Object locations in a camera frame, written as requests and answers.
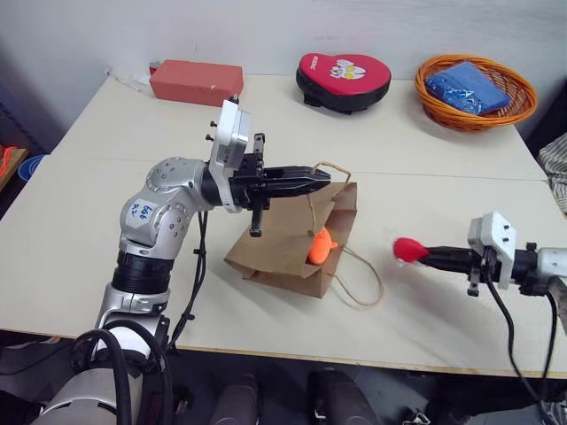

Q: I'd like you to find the brown paper bag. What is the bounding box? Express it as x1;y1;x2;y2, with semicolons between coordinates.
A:
223;160;384;307

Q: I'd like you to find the striped grey cloth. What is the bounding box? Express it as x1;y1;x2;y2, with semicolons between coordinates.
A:
537;132;567;219

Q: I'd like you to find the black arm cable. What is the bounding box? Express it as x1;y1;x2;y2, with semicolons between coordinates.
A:
486;264;560;425
166;209;210;356

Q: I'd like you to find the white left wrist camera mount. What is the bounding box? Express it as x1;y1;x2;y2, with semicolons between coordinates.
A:
206;98;256;214

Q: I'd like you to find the thick black torso cable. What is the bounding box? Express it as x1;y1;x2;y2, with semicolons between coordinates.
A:
71;326;175;425

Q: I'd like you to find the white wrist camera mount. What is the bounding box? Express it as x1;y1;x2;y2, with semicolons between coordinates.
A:
468;211;517;290
206;98;256;214

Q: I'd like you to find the orange woven basket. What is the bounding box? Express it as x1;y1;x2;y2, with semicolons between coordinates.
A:
414;53;540;133

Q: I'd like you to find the red rectangular box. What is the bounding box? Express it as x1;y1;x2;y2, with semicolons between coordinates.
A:
149;59;245;109

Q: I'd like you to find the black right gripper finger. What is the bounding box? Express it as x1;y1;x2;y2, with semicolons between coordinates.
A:
423;243;476;259
419;255;476;273

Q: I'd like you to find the orange plush toy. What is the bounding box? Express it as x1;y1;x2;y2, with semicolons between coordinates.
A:
307;226;338;267

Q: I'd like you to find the red heart-shaped punch pad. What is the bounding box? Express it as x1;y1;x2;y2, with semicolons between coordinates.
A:
295;52;393;117

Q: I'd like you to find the blue bucket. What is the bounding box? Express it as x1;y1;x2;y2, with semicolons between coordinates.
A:
17;154;49;183

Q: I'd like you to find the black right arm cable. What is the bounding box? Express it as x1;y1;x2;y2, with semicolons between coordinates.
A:
486;264;560;425

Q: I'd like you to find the red plush toy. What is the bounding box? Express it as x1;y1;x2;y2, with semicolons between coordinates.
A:
392;236;429;265

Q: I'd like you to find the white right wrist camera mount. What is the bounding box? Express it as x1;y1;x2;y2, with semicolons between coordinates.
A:
468;211;517;290

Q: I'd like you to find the dark rounded shape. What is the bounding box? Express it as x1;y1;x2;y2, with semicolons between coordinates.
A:
208;373;260;425
307;367;383;425

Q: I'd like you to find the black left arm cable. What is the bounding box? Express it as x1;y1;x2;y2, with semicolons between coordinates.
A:
166;209;210;356

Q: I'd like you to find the blue folded plastic bag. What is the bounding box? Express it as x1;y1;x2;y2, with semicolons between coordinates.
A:
424;61;511;118

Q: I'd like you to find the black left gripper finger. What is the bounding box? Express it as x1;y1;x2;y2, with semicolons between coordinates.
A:
268;164;331;183
268;179;332;199

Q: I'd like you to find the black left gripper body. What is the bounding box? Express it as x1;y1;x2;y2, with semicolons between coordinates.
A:
229;131;276;238

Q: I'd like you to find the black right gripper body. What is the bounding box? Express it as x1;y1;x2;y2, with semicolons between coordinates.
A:
466;247;496;298

